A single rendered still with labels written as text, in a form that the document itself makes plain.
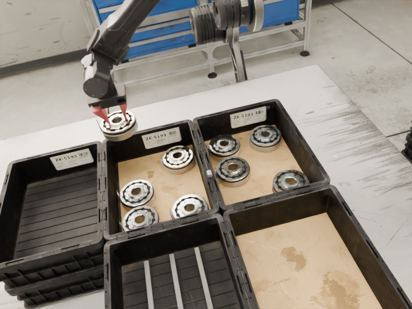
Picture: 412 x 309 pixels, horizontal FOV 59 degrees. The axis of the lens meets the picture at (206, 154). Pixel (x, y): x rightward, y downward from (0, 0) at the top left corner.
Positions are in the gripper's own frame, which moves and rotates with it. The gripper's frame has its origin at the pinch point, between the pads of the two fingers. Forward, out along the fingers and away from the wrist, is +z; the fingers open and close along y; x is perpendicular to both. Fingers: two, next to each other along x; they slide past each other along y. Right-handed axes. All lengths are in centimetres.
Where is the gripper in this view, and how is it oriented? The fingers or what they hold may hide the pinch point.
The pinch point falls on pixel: (116, 118)
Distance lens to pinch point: 108.2
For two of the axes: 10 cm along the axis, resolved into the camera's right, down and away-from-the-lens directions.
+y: 9.7, -2.4, 0.5
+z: 1.3, 6.9, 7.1
